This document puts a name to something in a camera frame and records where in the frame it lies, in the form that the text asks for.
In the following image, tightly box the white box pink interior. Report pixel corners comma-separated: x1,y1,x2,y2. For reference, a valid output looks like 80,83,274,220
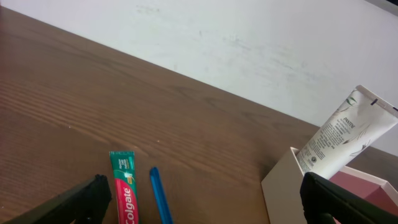
261,147,397,223

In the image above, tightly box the blue disposable razor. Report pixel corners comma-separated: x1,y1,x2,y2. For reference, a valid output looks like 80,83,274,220
150,167,174,224

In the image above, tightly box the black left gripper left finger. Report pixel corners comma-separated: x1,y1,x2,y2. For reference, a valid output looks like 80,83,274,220
6,174,112,224

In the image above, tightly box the Colgate toothpaste tube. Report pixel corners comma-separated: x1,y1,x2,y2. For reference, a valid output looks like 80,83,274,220
109,151,139,224

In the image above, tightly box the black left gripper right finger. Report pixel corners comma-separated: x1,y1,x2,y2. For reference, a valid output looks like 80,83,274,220
300,172,397,224

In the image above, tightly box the white Pantene tube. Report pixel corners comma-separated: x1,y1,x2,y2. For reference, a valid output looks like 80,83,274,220
296,85,397,179

